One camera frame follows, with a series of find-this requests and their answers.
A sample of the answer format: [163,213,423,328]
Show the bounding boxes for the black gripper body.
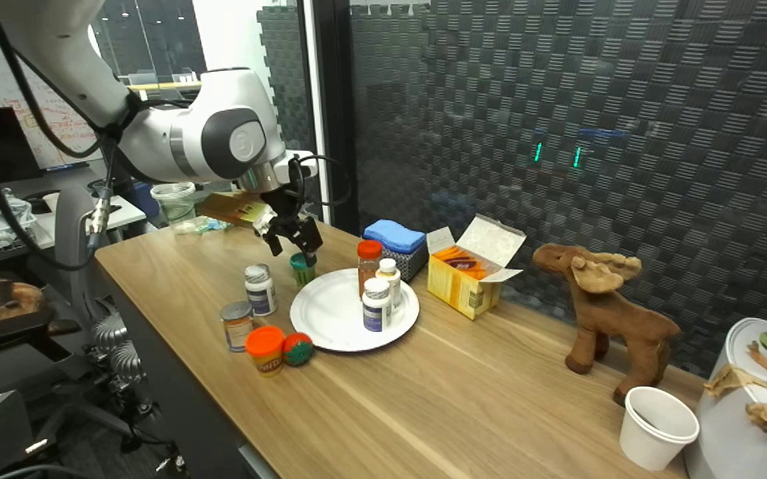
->
[258,156,314,232]

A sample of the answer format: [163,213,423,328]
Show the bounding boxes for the green bottle teal lid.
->
[287,250,320,288]

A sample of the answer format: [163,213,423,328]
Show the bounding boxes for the small green cap bottle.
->
[243,261,276,318]

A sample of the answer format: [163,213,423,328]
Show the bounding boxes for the red cap spice bottle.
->
[353,236,385,301]

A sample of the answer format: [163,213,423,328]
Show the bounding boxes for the small white cap bottle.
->
[375,256,404,309]

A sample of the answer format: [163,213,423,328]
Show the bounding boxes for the white bottle dark label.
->
[359,276,395,334]

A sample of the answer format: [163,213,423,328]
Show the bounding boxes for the blue sponge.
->
[361,218,429,258]

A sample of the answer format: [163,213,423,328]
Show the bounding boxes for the white paper plate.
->
[287,266,423,357]

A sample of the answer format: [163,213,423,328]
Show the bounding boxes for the yellow label jar silver lid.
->
[219,301,258,353]

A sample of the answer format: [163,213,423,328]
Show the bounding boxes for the grey foam block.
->
[359,234,432,284]

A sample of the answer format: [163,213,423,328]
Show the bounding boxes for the orange lid container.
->
[243,322,291,374]

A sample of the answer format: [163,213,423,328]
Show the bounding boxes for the clear plastic container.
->
[148,181,199,224]

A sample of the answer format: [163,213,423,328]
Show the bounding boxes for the open yellow cardboard box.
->
[423,213,531,322]

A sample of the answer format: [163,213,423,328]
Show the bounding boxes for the grey metal support stand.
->
[50,169,151,394]

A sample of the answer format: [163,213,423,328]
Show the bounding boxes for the brown plush moose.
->
[531,241,684,406]

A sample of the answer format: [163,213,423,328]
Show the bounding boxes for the white paper cup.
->
[618,383,704,473]

